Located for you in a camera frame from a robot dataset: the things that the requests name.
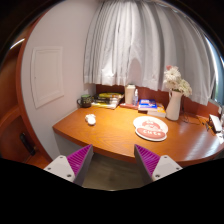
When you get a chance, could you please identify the white wall panel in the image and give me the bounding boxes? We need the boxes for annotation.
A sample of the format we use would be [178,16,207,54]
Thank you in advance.
[31,46,64,108]

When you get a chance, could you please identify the stack of books left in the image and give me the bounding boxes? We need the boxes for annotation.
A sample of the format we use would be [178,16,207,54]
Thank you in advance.
[92,93,124,109]

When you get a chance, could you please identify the red flat book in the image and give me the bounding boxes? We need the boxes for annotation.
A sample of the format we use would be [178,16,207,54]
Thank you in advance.
[119,103,138,110]

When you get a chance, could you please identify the yellow book under blue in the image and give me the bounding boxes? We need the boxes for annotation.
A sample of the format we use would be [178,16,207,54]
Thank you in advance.
[148,103,166,118]

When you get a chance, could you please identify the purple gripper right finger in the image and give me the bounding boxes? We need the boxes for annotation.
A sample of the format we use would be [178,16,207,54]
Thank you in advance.
[134,144,182,184]

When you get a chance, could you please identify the black cable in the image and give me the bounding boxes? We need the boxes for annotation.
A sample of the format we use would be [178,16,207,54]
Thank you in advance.
[180,104,212,132]

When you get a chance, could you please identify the white ceramic vase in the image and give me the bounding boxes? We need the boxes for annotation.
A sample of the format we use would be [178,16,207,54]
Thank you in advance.
[166,91,182,121]

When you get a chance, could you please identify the white flower bouquet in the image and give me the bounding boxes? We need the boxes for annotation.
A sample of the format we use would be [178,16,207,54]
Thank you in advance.
[163,65,192,97]

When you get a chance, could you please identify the black door handle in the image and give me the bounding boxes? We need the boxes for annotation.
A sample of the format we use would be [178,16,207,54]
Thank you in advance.
[19,133,36,156]

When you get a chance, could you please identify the white device on right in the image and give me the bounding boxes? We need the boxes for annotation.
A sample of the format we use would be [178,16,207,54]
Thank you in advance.
[209,115,222,133]

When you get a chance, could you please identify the white box container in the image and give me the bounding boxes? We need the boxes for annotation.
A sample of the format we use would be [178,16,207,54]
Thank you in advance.
[125,84,136,104]

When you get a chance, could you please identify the dark green mug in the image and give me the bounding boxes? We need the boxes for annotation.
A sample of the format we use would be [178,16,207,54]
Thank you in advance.
[77,94,92,108]

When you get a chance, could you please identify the wooden door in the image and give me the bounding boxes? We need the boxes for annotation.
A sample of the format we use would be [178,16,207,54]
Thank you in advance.
[0,19,53,169]

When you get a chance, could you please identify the white curtain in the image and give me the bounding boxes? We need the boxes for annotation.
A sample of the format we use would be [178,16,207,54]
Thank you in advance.
[84,0,215,105]

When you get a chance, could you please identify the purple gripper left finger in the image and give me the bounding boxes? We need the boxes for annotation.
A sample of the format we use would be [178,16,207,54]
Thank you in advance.
[44,145,93,186]

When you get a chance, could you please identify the small clear spray bottle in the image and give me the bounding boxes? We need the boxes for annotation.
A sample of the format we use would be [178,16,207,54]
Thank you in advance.
[132,89,138,106]

